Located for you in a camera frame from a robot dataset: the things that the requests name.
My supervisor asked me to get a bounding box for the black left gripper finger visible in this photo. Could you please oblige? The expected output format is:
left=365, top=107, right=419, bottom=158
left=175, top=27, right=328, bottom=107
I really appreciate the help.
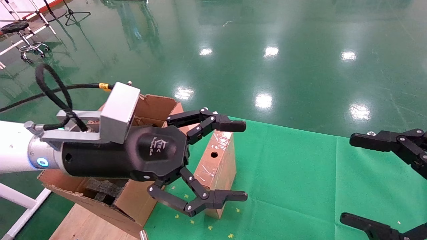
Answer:
left=166, top=107, right=247, bottom=145
left=147, top=167, right=248, bottom=217

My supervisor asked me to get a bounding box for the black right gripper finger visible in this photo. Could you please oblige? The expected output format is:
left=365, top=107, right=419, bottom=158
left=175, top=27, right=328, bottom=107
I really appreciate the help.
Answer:
left=340, top=212, right=427, bottom=240
left=350, top=128, right=427, bottom=179

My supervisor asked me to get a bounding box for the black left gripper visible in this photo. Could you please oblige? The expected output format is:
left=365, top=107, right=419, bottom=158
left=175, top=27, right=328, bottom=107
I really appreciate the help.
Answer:
left=62, top=125, right=190, bottom=183

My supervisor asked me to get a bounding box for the small taped cardboard box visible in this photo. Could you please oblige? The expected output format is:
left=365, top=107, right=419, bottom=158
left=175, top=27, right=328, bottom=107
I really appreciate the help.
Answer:
left=193, top=130, right=237, bottom=219

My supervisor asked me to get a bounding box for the large open cardboard carton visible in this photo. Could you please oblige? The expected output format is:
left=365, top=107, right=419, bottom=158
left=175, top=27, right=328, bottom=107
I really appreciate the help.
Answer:
left=37, top=94, right=184, bottom=239

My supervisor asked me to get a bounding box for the black foam block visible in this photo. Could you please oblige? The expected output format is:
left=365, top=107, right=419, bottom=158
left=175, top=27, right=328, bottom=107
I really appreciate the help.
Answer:
left=83, top=178, right=129, bottom=204

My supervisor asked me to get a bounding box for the green table cloth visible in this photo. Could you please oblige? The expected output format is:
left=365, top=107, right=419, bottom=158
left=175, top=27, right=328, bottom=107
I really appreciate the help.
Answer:
left=144, top=115, right=427, bottom=240

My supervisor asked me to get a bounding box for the black tripod stand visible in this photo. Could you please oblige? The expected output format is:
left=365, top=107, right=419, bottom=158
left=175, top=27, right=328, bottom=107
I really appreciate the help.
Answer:
left=63, top=0, right=91, bottom=26

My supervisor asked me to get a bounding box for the black stand with round base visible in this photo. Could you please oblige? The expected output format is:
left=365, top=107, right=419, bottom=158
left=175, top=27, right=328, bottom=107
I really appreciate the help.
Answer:
left=42, top=0, right=69, bottom=23

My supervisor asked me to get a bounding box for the black stool with chrome base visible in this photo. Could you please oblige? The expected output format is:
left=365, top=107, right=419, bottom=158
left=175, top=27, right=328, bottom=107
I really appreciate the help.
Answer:
left=1, top=21, right=50, bottom=64

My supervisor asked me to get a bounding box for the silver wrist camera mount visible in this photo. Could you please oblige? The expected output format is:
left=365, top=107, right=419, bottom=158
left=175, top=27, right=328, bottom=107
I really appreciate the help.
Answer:
left=41, top=82, right=140, bottom=144

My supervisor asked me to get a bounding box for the black cable with yellow tag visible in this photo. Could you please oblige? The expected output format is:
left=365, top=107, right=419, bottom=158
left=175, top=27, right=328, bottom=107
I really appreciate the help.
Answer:
left=0, top=63, right=114, bottom=131

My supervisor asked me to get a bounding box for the white table leg frame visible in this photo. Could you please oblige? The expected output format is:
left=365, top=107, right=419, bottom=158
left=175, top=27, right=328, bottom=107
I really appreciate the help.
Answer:
left=0, top=183, right=52, bottom=240

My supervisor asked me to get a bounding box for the white tube frame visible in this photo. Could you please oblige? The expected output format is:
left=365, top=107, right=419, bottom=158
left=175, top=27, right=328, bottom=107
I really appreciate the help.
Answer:
left=0, top=0, right=57, bottom=70

